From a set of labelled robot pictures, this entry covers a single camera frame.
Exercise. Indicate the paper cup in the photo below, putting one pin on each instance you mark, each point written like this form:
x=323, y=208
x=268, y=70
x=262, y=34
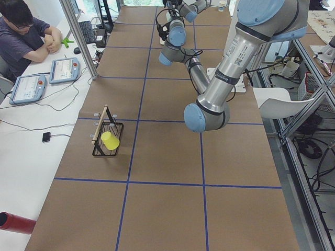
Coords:
x=222, y=5

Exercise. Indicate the white chair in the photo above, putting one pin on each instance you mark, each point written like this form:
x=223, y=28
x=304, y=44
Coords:
x=276, y=103

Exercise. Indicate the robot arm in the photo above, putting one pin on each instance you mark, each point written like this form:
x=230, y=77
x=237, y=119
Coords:
x=258, y=22
x=189, y=12

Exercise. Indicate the black wire cup rack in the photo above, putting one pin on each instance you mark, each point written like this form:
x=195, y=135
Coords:
x=107, y=122

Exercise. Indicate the pale green cup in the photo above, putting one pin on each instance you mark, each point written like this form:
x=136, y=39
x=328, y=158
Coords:
x=170, y=14

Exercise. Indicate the seated person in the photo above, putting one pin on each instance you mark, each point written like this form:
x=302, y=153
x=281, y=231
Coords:
x=24, y=38

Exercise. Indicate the small black puck device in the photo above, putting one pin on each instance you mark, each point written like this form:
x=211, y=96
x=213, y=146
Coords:
x=46, y=137

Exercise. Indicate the red cylinder bottle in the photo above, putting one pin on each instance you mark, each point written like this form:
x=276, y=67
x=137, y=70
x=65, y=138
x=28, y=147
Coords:
x=17, y=224

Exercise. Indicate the far teach pendant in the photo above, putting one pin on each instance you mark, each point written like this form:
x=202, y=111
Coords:
x=64, y=70

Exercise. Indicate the aluminium frame post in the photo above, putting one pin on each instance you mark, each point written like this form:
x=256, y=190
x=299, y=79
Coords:
x=79, y=38

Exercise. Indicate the black computer mouse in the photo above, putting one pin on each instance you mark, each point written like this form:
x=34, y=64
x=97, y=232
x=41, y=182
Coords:
x=77, y=50

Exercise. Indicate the green plastic clamp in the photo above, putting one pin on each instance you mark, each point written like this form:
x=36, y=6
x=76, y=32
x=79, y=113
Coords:
x=66, y=41

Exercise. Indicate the black keyboard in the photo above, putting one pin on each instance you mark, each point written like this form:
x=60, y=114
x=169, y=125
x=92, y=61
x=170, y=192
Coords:
x=87, y=31

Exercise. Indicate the teach pendant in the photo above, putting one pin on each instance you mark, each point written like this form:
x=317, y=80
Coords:
x=28, y=89
x=64, y=70

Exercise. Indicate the yellow cup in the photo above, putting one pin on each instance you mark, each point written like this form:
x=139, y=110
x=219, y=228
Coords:
x=110, y=141

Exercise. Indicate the near teach pendant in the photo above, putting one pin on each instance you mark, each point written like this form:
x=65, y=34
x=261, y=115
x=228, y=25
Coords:
x=28, y=89

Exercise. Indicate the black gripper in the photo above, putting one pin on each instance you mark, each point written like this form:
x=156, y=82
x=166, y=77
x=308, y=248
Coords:
x=169, y=3
x=169, y=23

